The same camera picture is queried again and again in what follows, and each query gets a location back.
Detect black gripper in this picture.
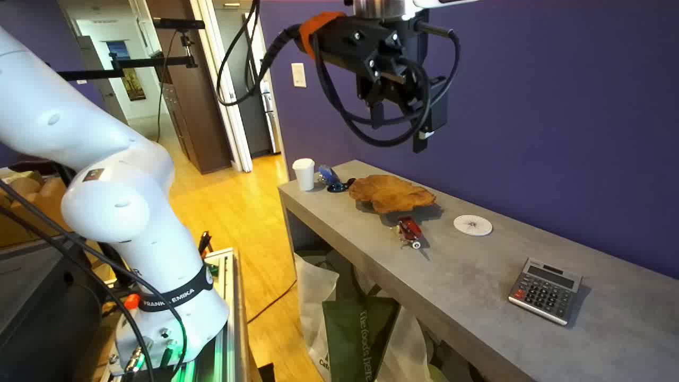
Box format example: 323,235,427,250
313,13,450,154

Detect brown wooden tray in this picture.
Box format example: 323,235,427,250
345,172,439,217

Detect small black clip object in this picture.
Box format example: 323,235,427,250
324,175,358,194

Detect blue tape roll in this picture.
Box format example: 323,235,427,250
313,164,342,191

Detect white paper cup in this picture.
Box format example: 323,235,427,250
291,156,318,193

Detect red stapler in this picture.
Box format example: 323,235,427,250
395,215,430,255

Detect white plastic bag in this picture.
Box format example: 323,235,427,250
291,253,344,373

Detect brown wooden door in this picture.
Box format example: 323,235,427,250
147,0,230,175

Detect green shopping bag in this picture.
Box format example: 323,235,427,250
320,279,403,382

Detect grey desk calculator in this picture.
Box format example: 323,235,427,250
505,257,585,329

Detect brown cardboard boxes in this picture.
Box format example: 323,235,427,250
0,164,75,250

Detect black equipment box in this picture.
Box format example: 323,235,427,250
0,238,102,382

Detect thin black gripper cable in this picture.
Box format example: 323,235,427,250
311,26,463,149

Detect white wall light switch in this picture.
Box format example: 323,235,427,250
289,61,309,90

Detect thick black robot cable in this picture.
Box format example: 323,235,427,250
215,0,313,111

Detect white door frame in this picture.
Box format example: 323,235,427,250
188,0,255,173

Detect aluminium robot base mount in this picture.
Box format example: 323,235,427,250
110,246,248,382

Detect black camera tripod stand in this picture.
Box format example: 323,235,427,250
58,14,208,85

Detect framed wall poster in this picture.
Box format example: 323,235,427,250
104,37,149,104

